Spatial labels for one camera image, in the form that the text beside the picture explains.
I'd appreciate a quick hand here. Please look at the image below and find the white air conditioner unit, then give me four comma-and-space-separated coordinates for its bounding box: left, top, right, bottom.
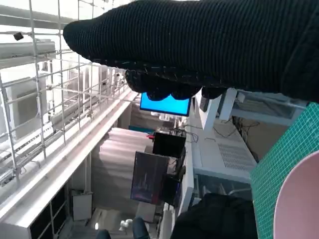
4, 74, 48, 140

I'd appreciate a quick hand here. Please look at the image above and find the grey corrugated panel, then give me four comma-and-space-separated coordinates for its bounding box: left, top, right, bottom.
91, 126, 155, 209

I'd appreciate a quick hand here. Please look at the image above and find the black monitor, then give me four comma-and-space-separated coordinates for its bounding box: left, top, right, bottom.
152, 131, 187, 159

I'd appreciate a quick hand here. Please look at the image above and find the monitor with blue screen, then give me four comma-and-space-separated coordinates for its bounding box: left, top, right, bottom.
139, 92, 192, 117

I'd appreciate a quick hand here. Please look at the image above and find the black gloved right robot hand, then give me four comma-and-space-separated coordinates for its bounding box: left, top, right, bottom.
62, 0, 319, 104

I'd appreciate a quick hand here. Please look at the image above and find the black office chair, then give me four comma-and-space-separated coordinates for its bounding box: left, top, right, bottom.
170, 193, 259, 239

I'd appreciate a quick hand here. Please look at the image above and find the white frame cabinet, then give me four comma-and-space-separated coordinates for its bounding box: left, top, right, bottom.
196, 88, 309, 130

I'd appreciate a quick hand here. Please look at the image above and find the white shelf unit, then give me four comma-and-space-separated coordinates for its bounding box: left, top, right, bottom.
0, 171, 94, 239

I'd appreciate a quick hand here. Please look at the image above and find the white perforated cabinet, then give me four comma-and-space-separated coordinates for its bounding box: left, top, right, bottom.
191, 119, 258, 175

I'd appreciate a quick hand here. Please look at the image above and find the small dark monitor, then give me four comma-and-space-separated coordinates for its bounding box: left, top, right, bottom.
160, 174, 181, 207

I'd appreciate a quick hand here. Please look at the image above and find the green cutting mat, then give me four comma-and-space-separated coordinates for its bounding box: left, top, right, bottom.
250, 102, 319, 239

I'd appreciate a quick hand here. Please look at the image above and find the thin black floor cable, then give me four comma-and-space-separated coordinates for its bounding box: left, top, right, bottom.
213, 119, 255, 140

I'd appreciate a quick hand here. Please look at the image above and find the dark monitor with graph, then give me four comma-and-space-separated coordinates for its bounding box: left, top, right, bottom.
130, 151, 170, 204

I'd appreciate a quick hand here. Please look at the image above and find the pink bowl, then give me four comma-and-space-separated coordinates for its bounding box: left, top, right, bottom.
273, 151, 319, 239

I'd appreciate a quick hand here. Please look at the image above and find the person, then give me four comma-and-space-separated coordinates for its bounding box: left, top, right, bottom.
96, 216, 150, 239

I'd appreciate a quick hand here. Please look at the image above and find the white wire window grille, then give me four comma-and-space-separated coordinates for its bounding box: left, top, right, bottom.
0, 0, 140, 195

